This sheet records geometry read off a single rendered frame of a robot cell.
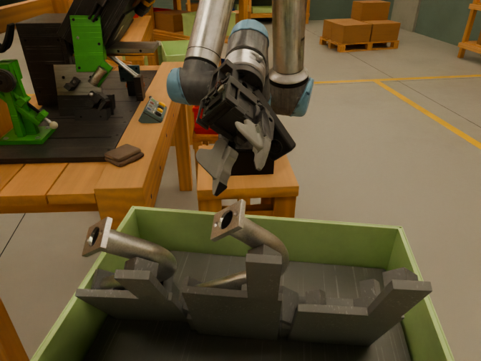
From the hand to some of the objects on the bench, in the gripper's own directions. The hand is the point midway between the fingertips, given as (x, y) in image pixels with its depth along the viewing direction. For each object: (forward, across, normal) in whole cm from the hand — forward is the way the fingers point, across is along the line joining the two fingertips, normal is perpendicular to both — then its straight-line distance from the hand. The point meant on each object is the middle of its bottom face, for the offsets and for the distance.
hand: (240, 180), depth 53 cm
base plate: (-94, -104, -6) cm, 140 cm away
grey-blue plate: (-105, -96, +5) cm, 142 cm away
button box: (-80, -79, +14) cm, 113 cm away
